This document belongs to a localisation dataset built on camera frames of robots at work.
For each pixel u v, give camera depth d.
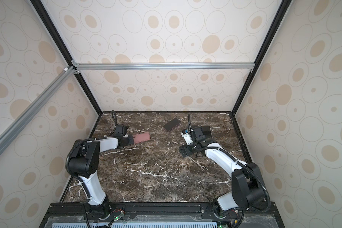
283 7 0.68
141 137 1.05
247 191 0.43
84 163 0.51
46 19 0.71
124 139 0.86
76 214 0.73
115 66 1.94
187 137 0.79
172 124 1.13
